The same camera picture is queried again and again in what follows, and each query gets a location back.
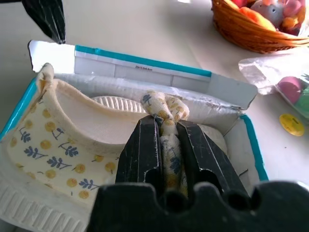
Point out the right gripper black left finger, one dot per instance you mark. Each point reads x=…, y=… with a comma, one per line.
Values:
x=138, y=154

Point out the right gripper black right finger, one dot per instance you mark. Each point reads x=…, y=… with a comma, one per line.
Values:
x=205, y=159

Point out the finger of the black ribbed left gripper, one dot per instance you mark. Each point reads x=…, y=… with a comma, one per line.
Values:
x=47, y=17

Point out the cream floral print canvas shoe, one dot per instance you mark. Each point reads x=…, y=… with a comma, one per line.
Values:
x=72, y=135

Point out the white and teal shoebox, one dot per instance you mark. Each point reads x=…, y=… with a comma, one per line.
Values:
x=96, y=65

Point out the white wrapping paper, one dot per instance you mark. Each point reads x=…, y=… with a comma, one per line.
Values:
x=207, y=108

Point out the cream shoe with white sole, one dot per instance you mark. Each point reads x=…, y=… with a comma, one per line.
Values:
x=116, y=104

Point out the yellow round tag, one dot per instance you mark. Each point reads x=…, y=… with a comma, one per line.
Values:
x=291, y=124

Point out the clear plastic bag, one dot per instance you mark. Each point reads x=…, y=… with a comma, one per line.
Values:
x=260, y=70

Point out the pink ball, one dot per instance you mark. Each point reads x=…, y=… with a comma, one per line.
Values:
x=289, y=88

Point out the green ball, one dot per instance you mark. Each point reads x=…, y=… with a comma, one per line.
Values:
x=304, y=101

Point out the brown wicker basket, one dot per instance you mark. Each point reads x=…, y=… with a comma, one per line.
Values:
x=243, y=33

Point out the orange plush toy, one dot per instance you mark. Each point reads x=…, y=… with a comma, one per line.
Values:
x=259, y=19

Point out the grey plush toy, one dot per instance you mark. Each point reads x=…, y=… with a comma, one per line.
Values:
x=270, y=10

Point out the pink plush toy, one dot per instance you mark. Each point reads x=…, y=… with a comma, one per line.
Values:
x=293, y=7

